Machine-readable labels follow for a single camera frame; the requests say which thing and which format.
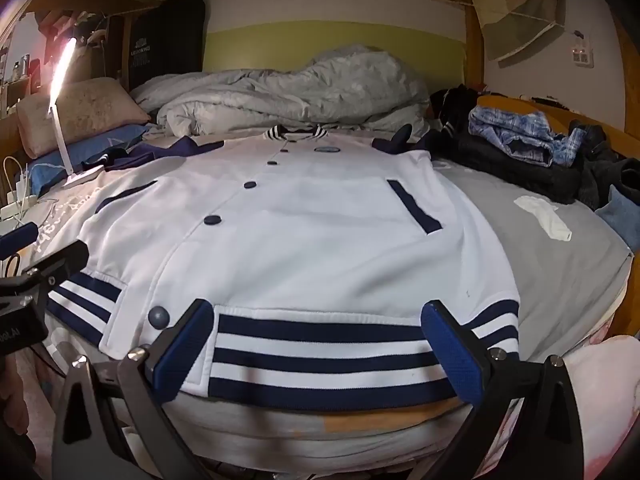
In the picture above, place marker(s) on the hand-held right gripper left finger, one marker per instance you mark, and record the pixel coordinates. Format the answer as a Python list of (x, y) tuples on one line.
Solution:
[(182, 355)]

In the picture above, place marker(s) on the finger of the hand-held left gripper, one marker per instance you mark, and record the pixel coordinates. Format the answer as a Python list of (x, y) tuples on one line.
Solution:
[(60, 260), (17, 239)]

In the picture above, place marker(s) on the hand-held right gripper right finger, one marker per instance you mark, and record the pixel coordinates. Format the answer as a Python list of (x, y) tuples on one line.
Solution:
[(450, 355)]

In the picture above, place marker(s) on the white and navy varsity jacket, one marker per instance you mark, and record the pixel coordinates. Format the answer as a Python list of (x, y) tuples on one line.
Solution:
[(300, 240)]

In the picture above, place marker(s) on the black folded clothes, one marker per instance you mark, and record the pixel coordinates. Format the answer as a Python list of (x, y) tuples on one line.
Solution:
[(500, 162)]

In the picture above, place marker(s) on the white desk lamp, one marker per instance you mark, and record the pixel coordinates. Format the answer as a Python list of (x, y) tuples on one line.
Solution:
[(62, 145)]

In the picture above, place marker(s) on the blue pillow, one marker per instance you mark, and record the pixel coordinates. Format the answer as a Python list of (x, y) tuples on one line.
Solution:
[(95, 147)]

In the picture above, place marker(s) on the beige pillow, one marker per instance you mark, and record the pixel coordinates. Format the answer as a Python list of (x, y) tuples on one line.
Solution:
[(75, 110)]

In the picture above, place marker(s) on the pink blanket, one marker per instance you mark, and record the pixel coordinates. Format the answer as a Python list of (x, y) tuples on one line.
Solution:
[(610, 400)]

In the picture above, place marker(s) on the white sock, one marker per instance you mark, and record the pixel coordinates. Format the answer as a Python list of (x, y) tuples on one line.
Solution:
[(545, 217)]

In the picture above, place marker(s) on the cluttered wooden shelf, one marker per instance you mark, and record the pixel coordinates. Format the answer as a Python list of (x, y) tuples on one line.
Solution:
[(97, 55)]

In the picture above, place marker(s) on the blue denim cloth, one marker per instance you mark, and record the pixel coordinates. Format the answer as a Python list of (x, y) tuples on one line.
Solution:
[(622, 217)]

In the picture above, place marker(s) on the blue plaid shirt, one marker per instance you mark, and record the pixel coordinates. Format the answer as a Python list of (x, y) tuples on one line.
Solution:
[(520, 127)]

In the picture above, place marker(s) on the dark grey garment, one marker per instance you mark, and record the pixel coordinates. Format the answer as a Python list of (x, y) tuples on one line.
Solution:
[(607, 170)]

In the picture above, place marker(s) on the black hanging bag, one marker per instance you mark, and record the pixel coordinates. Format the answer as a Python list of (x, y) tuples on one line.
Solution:
[(170, 40)]

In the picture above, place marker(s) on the black garment with white stripes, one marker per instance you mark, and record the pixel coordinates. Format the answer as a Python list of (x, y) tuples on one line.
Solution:
[(450, 105)]

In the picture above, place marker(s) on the grey duvet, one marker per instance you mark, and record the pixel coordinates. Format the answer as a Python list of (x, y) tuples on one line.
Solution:
[(280, 90)]

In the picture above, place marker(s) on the hanging net cloth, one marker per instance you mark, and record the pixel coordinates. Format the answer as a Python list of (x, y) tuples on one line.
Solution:
[(525, 15)]

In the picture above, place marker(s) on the yellow bed rail board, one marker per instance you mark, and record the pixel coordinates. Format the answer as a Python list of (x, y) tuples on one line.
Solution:
[(555, 110)]

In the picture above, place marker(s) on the white wall socket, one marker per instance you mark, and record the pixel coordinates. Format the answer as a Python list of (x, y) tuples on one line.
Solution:
[(582, 50)]

